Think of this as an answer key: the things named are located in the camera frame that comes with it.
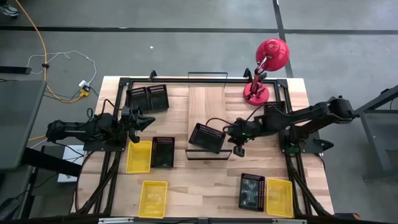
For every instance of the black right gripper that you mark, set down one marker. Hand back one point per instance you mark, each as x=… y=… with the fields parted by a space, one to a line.
x=240 y=130

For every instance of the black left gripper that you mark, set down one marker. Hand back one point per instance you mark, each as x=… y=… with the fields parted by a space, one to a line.
x=132 y=116

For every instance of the black plastic basket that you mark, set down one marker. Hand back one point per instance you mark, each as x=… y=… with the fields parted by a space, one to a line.
x=252 y=193
x=206 y=138
x=158 y=99
x=275 y=105
x=163 y=154
x=138 y=101

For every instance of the yellow plastic basket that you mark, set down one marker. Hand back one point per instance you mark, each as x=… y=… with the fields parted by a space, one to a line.
x=280 y=197
x=153 y=199
x=139 y=157

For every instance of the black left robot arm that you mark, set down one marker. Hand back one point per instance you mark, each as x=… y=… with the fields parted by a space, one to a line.
x=77 y=127

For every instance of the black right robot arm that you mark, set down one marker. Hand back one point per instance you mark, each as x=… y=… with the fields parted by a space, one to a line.
x=311 y=113

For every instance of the white power adapter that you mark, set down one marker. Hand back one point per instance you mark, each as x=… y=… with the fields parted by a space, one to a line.
x=83 y=83

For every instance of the white box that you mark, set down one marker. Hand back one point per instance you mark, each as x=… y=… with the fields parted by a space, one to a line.
x=71 y=155

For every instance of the red desk lamp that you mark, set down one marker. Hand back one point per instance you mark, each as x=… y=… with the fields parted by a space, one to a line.
x=273 y=53

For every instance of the black support beam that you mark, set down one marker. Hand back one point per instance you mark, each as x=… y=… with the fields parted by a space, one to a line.
x=49 y=161

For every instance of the grey side table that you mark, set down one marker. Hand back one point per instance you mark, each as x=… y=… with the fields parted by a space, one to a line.
x=18 y=124

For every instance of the flat black strip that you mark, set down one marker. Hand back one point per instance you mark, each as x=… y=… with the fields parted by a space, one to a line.
x=15 y=70

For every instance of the person's shoe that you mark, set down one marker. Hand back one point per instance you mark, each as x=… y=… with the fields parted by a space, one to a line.
x=9 y=10

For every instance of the black metal rig frame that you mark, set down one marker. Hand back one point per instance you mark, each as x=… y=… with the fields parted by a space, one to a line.
x=202 y=80

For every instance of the grey metal table frame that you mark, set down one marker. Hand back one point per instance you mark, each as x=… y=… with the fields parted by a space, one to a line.
x=379 y=130

